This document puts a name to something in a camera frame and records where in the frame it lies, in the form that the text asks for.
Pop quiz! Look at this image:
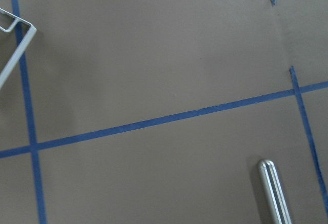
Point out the steel muddler black tip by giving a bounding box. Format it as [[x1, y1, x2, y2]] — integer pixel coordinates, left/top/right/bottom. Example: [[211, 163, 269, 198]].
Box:
[[258, 159, 292, 224]]

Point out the white wire cup rack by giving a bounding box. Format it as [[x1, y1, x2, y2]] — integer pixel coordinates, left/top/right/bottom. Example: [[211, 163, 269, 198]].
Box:
[[1, 8, 37, 88]]

